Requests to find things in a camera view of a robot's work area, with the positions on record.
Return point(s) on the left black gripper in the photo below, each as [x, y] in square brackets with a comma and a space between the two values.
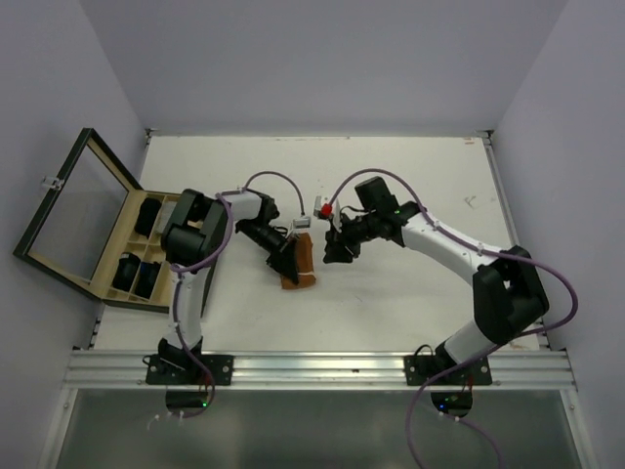
[283, 258]

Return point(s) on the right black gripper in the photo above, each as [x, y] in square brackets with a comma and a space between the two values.
[339, 245]

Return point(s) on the orange underwear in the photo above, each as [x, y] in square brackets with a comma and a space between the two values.
[304, 263]

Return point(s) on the grey striped underwear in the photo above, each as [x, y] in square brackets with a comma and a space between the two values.
[165, 215]

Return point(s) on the black underwear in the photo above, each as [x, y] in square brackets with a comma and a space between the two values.
[147, 277]
[128, 265]
[147, 216]

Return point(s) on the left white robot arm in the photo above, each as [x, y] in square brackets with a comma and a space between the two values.
[196, 234]

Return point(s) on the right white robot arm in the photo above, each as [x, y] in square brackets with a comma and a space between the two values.
[508, 295]

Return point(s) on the rolled black underwear in box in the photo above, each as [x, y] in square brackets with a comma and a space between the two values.
[128, 265]

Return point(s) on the wooden compartment organizer box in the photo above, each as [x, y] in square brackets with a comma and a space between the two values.
[124, 239]

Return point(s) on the glass box lid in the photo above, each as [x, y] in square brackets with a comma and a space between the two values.
[69, 231]

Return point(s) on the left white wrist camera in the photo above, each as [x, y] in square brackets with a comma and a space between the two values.
[301, 223]

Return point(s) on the aluminium mounting rail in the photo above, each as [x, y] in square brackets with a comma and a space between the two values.
[533, 370]

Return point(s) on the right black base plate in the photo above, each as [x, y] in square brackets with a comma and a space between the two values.
[427, 362]

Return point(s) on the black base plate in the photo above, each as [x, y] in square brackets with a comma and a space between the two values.
[427, 362]
[184, 371]

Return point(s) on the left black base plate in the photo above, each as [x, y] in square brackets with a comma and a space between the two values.
[184, 371]

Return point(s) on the white wall latch clip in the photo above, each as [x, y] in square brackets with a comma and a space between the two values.
[52, 183]

